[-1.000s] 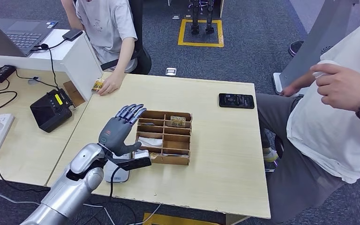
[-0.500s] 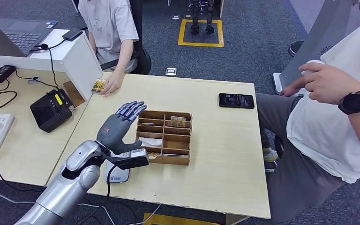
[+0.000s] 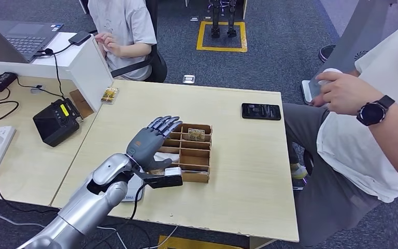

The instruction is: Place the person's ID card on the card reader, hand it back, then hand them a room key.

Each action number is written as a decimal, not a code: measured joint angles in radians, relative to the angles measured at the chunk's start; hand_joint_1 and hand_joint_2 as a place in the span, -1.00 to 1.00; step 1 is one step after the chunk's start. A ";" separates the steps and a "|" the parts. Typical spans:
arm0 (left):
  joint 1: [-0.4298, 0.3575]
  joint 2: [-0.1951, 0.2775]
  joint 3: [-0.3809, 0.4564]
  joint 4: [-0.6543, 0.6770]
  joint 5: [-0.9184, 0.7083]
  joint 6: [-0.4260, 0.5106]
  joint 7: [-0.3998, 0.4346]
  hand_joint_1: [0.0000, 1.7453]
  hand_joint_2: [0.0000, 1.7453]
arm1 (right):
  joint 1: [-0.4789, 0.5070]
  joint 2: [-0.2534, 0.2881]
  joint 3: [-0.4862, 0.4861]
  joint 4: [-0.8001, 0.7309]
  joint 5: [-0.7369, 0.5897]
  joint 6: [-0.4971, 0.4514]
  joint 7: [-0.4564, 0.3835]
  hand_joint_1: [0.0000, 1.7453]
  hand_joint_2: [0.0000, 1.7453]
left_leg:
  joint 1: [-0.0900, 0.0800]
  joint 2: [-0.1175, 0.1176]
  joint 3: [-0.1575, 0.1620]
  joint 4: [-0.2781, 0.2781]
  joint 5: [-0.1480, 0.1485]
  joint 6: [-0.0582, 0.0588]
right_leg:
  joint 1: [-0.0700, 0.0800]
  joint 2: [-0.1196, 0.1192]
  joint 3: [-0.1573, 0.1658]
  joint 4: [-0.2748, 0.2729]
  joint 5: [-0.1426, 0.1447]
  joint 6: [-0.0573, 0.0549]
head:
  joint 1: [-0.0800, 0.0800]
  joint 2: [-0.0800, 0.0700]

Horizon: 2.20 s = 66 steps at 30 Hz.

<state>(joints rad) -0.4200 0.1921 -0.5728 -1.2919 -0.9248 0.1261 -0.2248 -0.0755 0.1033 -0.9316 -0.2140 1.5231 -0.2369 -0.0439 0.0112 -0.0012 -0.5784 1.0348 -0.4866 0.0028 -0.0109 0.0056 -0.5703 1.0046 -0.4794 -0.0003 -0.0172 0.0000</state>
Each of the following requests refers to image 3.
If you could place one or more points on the silver floor socket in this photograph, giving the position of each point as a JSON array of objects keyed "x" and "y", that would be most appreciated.
[{"x": 189, "y": 79}]

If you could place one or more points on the cardboard compartment organizer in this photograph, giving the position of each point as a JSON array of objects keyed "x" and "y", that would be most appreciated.
[{"x": 199, "y": 161}]

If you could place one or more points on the grey card reader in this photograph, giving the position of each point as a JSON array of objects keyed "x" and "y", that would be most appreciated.
[{"x": 133, "y": 192}]

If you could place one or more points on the person's right hand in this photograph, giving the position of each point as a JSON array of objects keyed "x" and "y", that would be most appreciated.
[{"x": 319, "y": 103}]

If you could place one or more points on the white remote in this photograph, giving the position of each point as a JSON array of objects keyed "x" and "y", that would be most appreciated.
[{"x": 329, "y": 71}]

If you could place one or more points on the black wristwatch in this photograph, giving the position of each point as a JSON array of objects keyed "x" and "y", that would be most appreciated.
[{"x": 372, "y": 111}]

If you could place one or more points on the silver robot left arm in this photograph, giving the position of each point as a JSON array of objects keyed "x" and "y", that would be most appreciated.
[{"x": 92, "y": 202}]

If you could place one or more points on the small clear clip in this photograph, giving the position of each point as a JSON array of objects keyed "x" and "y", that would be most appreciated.
[{"x": 37, "y": 89}]

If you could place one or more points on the black smartphone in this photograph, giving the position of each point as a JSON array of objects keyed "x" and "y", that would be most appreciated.
[{"x": 261, "y": 111}]

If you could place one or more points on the black office chair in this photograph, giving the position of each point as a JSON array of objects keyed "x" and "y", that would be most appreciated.
[{"x": 159, "y": 65}]

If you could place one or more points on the person's shoe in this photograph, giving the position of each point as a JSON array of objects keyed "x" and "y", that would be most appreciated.
[{"x": 299, "y": 171}]

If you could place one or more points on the grey slanted stand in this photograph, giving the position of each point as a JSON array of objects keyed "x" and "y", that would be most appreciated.
[{"x": 350, "y": 37}]

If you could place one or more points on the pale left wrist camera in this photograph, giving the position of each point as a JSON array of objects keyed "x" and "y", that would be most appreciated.
[{"x": 172, "y": 172}]

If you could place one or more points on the dark grey laptop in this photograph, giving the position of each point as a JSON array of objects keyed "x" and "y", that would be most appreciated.
[{"x": 27, "y": 37}]

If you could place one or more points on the small floor socket plate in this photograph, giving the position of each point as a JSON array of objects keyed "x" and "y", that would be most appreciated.
[
  {"x": 194, "y": 18},
  {"x": 208, "y": 17}
]

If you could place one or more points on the brown cardboard piece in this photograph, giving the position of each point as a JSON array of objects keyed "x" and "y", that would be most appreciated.
[{"x": 82, "y": 104}]

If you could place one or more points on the black and white humanoid robot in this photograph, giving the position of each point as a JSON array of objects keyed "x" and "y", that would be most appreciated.
[{"x": 216, "y": 17}]

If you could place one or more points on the person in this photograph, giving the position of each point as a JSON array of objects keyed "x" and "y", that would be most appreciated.
[
  {"x": 130, "y": 24},
  {"x": 357, "y": 154}
]

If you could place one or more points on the person's left hand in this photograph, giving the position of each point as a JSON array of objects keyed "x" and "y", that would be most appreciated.
[
  {"x": 346, "y": 92},
  {"x": 109, "y": 43}
]

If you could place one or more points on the black device with yellow label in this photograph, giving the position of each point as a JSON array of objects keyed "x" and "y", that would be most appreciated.
[{"x": 56, "y": 125}]

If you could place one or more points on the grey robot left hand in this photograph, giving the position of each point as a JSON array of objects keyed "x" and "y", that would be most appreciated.
[{"x": 145, "y": 146}]

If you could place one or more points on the black power adapter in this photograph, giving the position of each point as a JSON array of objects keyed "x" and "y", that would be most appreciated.
[{"x": 1, "y": 81}]

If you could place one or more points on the yellow board under table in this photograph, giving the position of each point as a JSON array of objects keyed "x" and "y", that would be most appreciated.
[{"x": 192, "y": 243}]

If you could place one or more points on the white counter block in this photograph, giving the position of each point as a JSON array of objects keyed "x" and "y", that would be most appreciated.
[{"x": 89, "y": 75}]

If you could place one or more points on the white folded paper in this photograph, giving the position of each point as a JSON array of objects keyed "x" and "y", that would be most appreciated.
[{"x": 169, "y": 156}]

